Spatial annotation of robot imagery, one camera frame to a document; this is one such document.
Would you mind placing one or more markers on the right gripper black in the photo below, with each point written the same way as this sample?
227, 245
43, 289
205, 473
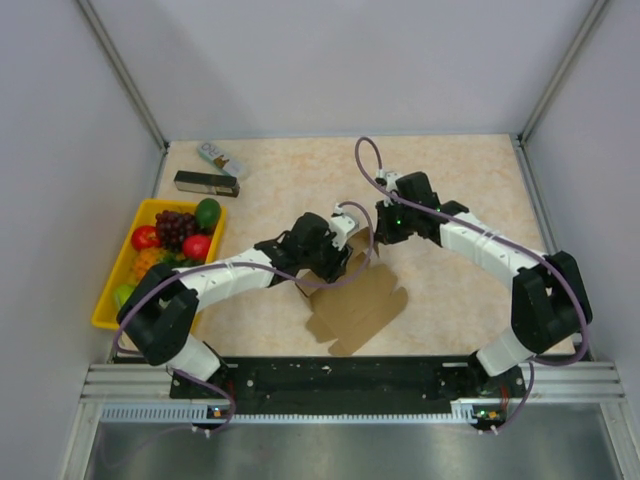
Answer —
384, 233

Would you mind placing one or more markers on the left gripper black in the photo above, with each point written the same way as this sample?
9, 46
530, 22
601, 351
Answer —
336, 263

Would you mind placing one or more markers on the left frame post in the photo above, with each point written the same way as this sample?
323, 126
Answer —
121, 72

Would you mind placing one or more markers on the yellow plastic tray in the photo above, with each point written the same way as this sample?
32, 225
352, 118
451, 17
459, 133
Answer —
105, 314

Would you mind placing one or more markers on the grey cable duct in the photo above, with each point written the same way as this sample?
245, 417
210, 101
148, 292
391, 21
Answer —
206, 414

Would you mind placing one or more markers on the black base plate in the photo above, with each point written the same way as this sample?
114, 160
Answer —
360, 385

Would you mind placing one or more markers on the orange toy pineapple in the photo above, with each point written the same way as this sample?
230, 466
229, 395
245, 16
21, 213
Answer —
147, 258

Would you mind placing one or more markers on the purple toy grapes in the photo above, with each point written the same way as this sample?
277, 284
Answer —
173, 228

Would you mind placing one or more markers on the teal white snack box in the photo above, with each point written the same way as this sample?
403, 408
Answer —
221, 161

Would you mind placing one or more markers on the frame post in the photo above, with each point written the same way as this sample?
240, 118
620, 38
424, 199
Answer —
121, 72
590, 23

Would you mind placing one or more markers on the green toy lime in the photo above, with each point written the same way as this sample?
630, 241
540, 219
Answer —
207, 213

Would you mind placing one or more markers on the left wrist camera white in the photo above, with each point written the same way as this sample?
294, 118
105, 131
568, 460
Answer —
343, 226

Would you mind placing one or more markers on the red toy apple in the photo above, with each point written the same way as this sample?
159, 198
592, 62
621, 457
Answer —
145, 237

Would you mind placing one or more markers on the red toy tomato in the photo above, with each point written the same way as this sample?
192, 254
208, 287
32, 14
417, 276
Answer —
196, 247

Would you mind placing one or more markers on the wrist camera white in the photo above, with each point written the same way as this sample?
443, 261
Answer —
387, 180
343, 226

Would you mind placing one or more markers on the aluminium frame rail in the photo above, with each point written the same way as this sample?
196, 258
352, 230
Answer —
586, 382

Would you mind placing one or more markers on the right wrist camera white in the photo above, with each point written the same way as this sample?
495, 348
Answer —
387, 180

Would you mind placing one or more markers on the green toy pear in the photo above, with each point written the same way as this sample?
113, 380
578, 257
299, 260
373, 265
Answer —
121, 295

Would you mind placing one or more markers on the right frame post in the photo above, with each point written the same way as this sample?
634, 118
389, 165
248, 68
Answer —
590, 23

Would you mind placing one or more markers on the black rectangular box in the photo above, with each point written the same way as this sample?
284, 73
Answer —
207, 183

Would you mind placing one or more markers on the brown cardboard paper box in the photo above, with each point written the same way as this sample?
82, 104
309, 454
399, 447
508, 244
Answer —
348, 317

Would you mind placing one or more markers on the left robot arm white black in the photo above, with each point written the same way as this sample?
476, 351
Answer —
158, 316

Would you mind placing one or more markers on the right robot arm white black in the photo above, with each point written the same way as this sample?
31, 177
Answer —
549, 302

